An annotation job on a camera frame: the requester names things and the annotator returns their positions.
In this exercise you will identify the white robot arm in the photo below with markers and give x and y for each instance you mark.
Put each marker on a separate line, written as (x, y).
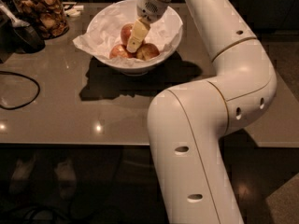
(186, 122)

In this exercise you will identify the red apple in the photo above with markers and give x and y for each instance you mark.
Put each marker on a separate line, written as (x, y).
(147, 51)
(126, 32)
(120, 51)

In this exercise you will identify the white ceramic bowl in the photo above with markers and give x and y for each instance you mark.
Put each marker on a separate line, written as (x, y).
(168, 52)

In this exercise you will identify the glass jar of dried chips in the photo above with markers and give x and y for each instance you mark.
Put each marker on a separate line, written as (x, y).
(47, 16)

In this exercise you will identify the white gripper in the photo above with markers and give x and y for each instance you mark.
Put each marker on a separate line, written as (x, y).
(149, 9)

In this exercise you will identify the white paper liner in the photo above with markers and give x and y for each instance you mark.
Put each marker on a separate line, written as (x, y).
(99, 38)

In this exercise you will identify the small white items behind bowl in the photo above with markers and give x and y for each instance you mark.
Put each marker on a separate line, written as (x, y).
(73, 10)

